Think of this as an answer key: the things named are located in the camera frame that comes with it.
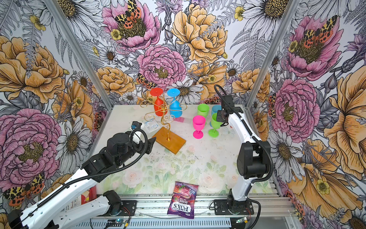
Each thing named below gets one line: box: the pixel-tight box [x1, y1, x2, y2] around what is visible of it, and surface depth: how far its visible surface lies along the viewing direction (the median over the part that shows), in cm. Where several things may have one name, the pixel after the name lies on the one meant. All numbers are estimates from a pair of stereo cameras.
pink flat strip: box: [173, 116, 185, 123], surface depth 114 cm
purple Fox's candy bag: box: [167, 180, 199, 219], surface depth 76 cm
